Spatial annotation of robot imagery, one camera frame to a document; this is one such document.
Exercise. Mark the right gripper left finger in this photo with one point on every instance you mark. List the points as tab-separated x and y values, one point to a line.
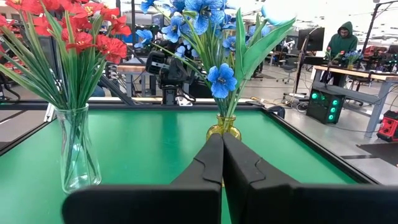
186	202

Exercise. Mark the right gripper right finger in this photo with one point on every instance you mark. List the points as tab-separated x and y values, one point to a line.
280	205

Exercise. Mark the blue artificial flower bunch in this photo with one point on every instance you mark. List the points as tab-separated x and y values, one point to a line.
221	81
174	29

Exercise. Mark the white artificial tulip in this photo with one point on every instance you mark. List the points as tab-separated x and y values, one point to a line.
258	49

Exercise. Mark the red artificial flower bunch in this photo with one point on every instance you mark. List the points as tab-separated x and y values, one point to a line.
112	48
18	4

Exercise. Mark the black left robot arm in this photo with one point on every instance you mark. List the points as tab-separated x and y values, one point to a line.
169	71

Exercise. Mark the yellow glass vase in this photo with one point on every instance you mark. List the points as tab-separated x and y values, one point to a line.
222	123

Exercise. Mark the clear glass vase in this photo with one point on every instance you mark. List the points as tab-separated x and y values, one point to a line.
77	174

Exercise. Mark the small vase with blue flowers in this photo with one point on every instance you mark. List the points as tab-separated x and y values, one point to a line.
353	56

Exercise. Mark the green table mat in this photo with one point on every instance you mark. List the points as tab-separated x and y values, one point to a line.
140	140

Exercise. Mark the black computer tower green fans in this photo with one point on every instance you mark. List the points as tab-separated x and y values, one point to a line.
320	109

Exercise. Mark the red equipment box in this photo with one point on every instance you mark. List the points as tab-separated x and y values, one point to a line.
388	127

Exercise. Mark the grey office chair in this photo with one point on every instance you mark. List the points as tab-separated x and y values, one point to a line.
287	67

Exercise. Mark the wooden workbench grey legs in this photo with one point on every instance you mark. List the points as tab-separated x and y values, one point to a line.
357	73

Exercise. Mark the black computer monitor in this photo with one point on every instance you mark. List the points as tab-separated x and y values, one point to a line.
312	39

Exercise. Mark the person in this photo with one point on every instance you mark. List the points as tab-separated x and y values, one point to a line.
342	43

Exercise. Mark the black metal table frame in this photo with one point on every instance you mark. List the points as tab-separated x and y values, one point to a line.
318	146

